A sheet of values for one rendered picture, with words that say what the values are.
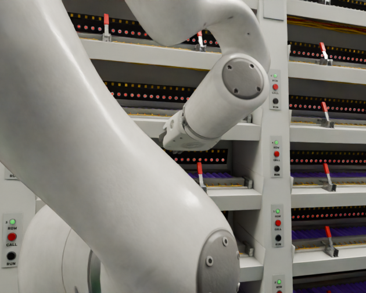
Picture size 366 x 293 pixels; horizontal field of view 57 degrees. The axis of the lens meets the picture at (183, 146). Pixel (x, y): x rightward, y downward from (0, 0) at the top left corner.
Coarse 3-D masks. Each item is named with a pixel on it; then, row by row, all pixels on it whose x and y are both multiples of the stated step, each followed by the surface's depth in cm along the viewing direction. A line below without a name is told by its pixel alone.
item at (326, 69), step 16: (288, 48) 103; (304, 48) 126; (320, 48) 128; (336, 48) 130; (288, 64) 103; (304, 64) 105; (320, 64) 111; (336, 64) 117; (352, 64) 119; (336, 80) 110; (352, 80) 111
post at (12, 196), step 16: (0, 176) 78; (0, 192) 78; (16, 192) 79; (32, 192) 80; (0, 208) 78; (16, 208) 79; (32, 208) 80; (0, 224) 77; (0, 240) 77; (0, 256) 77; (0, 272) 77; (16, 272) 78; (0, 288) 77; (16, 288) 78
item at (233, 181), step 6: (198, 180) 99; (204, 180) 100; (210, 180) 101; (216, 180) 101; (222, 180) 102; (228, 180) 102; (234, 180) 103; (240, 180) 103; (210, 186) 99; (216, 186) 99; (222, 186) 100; (228, 186) 101
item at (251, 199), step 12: (192, 168) 111; (204, 168) 112; (216, 168) 113; (240, 168) 111; (252, 180) 102; (216, 192) 96; (228, 192) 97; (240, 192) 98; (252, 192) 99; (36, 204) 80; (216, 204) 94; (228, 204) 95; (240, 204) 96; (252, 204) 97
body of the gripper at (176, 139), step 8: (168, 120) 63; (176, 120) 59; (168, 128) 62; (176, 128) 59; (184, 128) 58; (168, 136) 62; (176, 136) 60; (184, 136) 59; (168, 144) 63; (176, 144) 63; (184, 144) 64; (192, 144) 64; (200, 144) 64; (208, 144) 65
